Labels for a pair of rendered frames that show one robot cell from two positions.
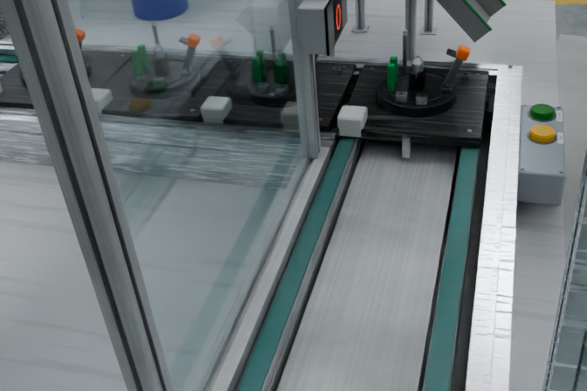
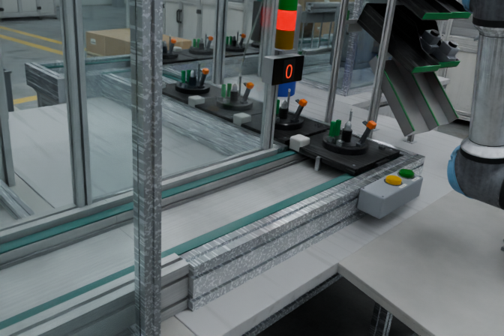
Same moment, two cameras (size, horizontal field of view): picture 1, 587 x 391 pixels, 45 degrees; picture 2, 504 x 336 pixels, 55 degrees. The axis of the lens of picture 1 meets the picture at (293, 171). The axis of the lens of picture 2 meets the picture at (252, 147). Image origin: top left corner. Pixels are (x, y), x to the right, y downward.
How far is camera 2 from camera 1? 61 cm
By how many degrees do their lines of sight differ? 26
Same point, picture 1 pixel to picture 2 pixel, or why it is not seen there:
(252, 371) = not seen: hidden behind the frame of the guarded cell
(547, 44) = not seen: hidden behind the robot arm
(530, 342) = (301, 264)
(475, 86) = (382, 153)
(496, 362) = (247, 235)
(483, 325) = (259, 223)
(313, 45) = (266, 78)
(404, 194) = (299, 182)
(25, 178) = not seen: hidden behind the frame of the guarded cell
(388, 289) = (244, 207)
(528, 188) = (363, 202)
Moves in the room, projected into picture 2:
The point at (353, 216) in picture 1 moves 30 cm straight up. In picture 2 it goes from (263, 180) to (273, 72)
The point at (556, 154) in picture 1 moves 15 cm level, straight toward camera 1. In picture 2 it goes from (391, 190) to (352, 205)
